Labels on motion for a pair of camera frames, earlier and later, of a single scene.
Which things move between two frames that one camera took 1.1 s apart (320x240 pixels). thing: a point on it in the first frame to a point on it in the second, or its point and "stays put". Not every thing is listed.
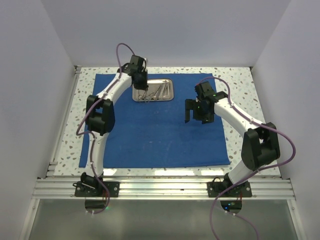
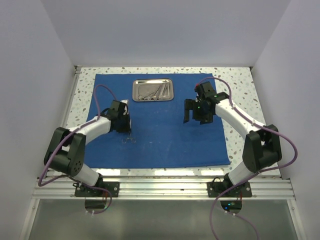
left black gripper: (144, 86) to (127, 128)
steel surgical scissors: (146, 98) to (133, 139)
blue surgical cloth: (155, 134) stays put
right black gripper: (191, 104) stays put
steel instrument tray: (158, 90) stays put
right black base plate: (242, 189) stays put
